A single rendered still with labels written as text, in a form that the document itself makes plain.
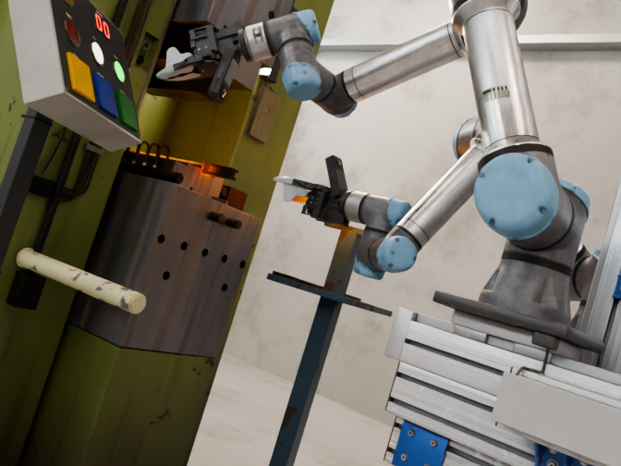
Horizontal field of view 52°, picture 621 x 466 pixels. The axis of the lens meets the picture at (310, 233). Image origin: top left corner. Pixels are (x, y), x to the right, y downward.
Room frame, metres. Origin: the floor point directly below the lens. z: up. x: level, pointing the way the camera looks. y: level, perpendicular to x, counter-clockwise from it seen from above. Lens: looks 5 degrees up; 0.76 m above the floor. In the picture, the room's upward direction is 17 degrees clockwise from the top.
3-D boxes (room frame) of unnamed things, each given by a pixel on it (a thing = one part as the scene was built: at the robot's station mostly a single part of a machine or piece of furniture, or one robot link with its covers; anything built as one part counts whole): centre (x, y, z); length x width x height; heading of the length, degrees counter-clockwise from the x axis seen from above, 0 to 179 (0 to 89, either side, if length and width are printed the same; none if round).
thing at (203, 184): (1.95, 0.52, 0.96); 0.42 x 0.20 x 0.09; 54
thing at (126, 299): (1.49, 0.48, 0.62); 0.44 x 0.05 x 0.05; 54
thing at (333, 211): (1.58, -0.03, 0.97); 0.12 x 0.08 x 0.09; 54
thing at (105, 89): (1.30, 0.49, 1.01); 0.07 x 0.05 x 0.07; 169
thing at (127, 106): (1.39, 0.47, 1.01); 0.07 x 0.05 x 0.07; 169
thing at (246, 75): (1.95, 0.52, 1.32); 0.42 x 0.20 x 0.10; 54
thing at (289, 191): (1.59, 0.08, 0.97); 0.09 x 0.03 x 0.06; 90
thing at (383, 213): (1.49, -0.16, 0.97); 0.11 x 0.08 x 0.09; 54
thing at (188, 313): (2.00, 0.50, 0.69); 0.56 x 0.38 x 0.45; 54
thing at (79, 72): (1.20, 0.50, 1.01); 0.07 x 0.05 x 0.07; 169
